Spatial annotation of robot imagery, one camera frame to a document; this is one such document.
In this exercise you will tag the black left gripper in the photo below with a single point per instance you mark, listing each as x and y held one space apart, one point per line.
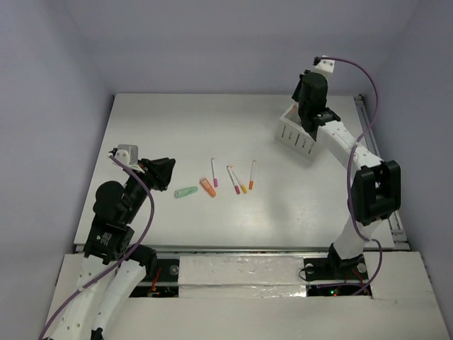
152 173

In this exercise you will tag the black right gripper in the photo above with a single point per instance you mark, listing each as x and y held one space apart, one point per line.
296 94

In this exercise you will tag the pink capped white marker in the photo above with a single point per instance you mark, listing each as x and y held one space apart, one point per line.
233 180

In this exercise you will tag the yellow capped white marker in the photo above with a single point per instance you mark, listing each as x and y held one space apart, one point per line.
239 181

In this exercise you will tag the orange capped white marker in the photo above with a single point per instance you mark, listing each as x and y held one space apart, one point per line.
252 175

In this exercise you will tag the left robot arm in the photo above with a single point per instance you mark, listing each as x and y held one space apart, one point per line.
112 266

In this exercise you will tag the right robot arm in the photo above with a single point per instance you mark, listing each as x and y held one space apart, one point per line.
346 252

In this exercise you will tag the green utility knife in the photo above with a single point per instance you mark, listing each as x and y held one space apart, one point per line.
184 192

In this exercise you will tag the white slotted organizer box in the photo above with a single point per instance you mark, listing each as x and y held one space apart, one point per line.
291 134

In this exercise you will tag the orange utility knife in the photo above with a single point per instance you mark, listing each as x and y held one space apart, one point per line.
208 187

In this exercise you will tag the purple capped white marker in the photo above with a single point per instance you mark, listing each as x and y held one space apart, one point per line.
214 175

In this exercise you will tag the white foam front block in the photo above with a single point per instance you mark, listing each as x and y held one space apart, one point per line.
240 276

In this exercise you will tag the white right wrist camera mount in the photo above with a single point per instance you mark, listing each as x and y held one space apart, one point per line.
323 66

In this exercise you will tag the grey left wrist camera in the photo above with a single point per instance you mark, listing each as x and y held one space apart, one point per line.
127 154

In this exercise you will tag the aluminium side rail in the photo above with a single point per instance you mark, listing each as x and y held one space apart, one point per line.
375 192

